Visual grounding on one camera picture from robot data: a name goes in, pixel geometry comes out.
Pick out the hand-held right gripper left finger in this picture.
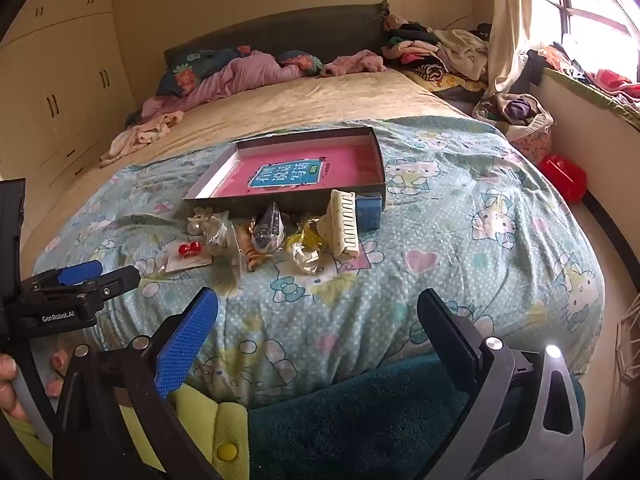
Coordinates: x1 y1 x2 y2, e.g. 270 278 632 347
52 286 223 480

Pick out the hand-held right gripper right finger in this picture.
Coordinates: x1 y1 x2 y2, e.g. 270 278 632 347
416 287 586 480

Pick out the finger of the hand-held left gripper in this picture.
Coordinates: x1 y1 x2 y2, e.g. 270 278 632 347
30 266 142 312
20 260 104 293

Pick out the red bead hair clip card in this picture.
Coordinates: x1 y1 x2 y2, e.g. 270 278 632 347
161 240 214 275

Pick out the white pearl flower clip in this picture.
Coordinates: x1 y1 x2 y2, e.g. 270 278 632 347
187 209 217 237

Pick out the shallow cardboard box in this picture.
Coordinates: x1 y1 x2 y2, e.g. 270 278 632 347
182 126 387 209

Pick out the black glitter hair clip bag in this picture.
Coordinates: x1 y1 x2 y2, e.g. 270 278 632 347
250 201 287 254

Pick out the blue cube box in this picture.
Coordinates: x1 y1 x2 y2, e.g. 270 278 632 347
354 192 385 231

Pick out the cream hair claw clip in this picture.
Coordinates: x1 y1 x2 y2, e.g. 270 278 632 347
320 188 362 262

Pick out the person's left forearm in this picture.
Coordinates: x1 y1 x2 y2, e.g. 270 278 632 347
5 412 53 480

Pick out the person's left hand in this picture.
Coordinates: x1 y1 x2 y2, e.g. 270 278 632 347
0 349 71 423

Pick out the yellow-green fleece jacket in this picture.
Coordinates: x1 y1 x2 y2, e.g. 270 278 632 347
117 382 252 480

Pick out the teal fleece cloth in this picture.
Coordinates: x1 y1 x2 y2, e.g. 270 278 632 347
247 352 587 480

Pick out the pale pink garment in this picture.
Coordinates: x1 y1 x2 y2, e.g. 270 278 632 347
97 110 186 169

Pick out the cream wardrobe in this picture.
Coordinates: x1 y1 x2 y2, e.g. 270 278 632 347
0 0 140 196

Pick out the yellow hoop earrings bag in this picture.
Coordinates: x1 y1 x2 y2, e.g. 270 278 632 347
285 214 335 261

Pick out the pink book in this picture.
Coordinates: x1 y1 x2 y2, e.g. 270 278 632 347
212 144 382 202

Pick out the dark floral pillow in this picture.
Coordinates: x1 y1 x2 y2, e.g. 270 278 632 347
156 47 324 97

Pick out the floral laundry bag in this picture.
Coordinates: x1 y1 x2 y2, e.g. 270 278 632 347
472 92 555 162

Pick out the pink quilt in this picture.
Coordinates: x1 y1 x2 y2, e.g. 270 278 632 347
125 50 312 129

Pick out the beige bedspread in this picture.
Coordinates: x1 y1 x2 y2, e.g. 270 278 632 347
20 67 473 281

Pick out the pile of folded clothes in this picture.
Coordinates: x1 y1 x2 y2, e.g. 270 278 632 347
381 14 494 102

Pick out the dark hanging cloth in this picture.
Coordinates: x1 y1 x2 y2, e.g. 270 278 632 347
525 49 549 87

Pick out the pink fuzzy garment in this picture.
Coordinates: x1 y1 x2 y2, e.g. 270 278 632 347
320 50 389 79

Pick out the red and orange clothes heap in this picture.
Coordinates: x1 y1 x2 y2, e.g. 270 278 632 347
542 42 640 111

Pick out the grey-green headboard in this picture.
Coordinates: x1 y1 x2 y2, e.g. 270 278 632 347
164 0 391 69

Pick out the cream curtain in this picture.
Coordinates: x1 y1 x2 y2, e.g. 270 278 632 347
484 0 547 102

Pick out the window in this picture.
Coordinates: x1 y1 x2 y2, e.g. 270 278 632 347
542 0 640 61

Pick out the orange spiral hair tie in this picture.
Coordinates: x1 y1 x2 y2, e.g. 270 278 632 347
234 224 274 272

